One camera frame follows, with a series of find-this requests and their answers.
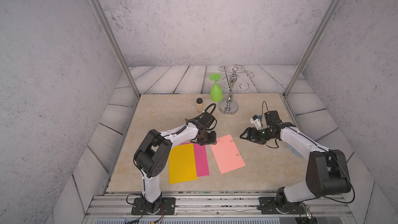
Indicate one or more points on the right aluminium frame post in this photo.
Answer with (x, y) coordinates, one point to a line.
(328, 15)

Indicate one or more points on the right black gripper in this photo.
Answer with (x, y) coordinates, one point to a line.
(253, 137)

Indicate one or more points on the magenta paper sheet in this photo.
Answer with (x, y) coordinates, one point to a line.
(201, 160)

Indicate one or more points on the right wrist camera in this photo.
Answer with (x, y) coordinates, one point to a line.
(257, 122)

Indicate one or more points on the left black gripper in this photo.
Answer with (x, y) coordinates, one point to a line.
(213, 140)

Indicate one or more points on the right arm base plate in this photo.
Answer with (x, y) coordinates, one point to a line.
(270, 205)

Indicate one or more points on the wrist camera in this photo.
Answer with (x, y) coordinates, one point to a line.
(257, 122)
(207, 121)

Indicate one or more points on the left aluminium frame post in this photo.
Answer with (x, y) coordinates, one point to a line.
(113, 42)

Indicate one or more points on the green plastic wine glass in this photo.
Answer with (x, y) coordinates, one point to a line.
(216, 93)

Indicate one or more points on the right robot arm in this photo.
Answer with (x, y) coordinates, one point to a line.
(327, 171)

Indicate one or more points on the light blue cup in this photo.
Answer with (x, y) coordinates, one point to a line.
(294, 151)

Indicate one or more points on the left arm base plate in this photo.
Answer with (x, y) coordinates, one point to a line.
(161, 206)

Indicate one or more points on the wooden block with black cap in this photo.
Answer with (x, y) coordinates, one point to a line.
(199, 104)

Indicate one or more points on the salmon pink paper sheet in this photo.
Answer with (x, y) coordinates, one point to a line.
(225, 155)

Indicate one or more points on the yellow paper sheet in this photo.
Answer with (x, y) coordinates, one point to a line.
(182, 166)

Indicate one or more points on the silver metal hanger stand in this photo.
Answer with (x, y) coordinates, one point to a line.
(228, 105)

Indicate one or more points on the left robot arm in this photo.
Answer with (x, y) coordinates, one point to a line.
(153, 153)

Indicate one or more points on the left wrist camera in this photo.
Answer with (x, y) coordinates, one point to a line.
(207, 121)

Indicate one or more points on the aluminium front rail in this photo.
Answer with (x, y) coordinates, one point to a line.
(234, 207)

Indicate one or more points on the aluminium frame post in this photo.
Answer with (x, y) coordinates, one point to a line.
(113, 42)
(328, 15)

